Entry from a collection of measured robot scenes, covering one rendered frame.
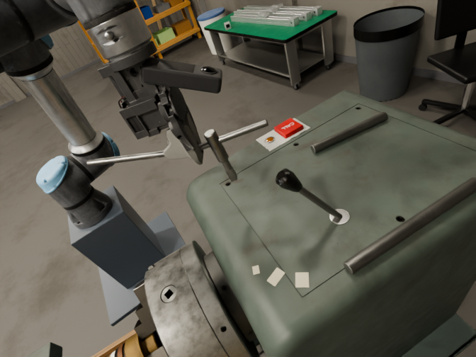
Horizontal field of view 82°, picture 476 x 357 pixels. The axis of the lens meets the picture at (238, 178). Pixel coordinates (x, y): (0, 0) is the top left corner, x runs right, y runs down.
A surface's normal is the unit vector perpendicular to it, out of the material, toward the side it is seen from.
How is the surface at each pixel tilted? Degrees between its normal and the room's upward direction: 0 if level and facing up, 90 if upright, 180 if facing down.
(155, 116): 86
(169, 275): 6
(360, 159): 0
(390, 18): 85
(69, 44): 90
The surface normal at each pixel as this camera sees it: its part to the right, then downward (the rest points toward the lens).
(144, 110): 0.04, 0.62
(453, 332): -0.29, -0.70
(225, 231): -0.51, -0.54
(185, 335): 0.03, -0.25
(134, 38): 0.65, 0.27
